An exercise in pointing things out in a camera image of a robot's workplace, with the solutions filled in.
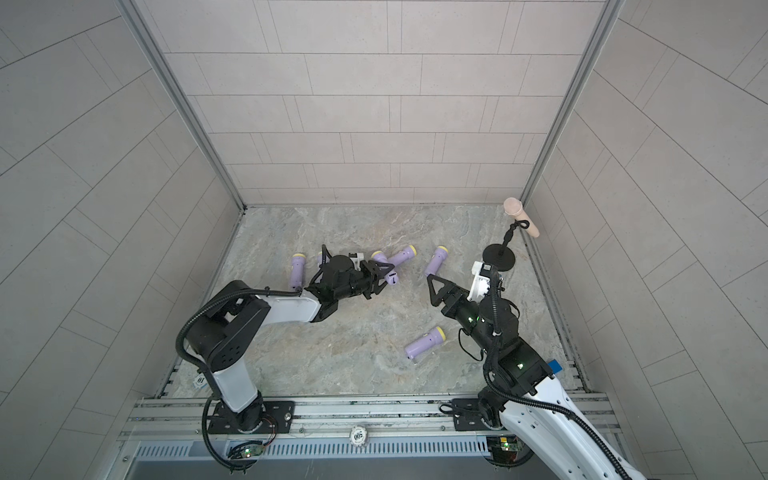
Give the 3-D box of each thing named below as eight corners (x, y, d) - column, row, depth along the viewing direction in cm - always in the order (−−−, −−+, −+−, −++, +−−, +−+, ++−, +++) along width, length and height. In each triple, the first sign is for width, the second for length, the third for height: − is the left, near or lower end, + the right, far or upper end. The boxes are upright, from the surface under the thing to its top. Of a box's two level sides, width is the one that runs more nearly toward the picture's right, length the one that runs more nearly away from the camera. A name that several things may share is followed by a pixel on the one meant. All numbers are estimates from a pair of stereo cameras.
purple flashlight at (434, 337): (409, 361, 82) (409, 356, 79) (402, 348, 84) (402, 343, 81) (445, 341, 85) (447, 336, 82) (438, 329, 88) (439, 324, 85)
